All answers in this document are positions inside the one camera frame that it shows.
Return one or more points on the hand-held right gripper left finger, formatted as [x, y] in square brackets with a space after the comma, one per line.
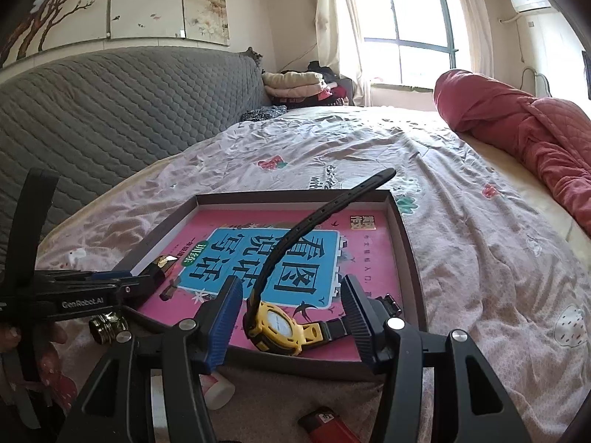
[226, 327]

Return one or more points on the white air conditioner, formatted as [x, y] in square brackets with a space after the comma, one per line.
[530, 2]

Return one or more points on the red lighter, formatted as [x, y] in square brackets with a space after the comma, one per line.
[323, 424]

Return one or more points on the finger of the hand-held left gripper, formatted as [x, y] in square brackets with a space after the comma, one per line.
[141, 286]

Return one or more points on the gold foil item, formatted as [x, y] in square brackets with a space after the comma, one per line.
[160, 267]

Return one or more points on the grey quilted headboard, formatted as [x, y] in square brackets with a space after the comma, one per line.
[115, 110]

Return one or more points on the white metal frame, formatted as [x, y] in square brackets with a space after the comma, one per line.
[538, 78]

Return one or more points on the person's left hand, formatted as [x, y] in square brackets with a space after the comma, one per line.
[9, 333]

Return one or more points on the white child-proof bottle cap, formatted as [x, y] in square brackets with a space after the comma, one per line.
[219, 394]

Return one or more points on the dark patterned cloth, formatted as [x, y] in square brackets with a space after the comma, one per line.
[263, 113]

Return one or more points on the floral wall painting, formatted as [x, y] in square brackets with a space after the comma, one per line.
[138, 4]

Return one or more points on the pile of folded clothes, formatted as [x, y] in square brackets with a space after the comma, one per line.
[295, 83]

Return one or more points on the cream curtain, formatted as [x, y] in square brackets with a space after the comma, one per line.
[471, 27]
[334, 32]

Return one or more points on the shallow grey box tray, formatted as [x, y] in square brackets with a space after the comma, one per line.
[407, 249]

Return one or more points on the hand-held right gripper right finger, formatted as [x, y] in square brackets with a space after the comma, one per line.
[358, 327]

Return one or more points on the red quilt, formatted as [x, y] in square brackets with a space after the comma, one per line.
[531, 129]

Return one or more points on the window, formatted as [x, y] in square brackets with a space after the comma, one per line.
[415, 18]

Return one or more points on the pink and blue book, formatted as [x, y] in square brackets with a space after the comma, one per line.
[369, 258]

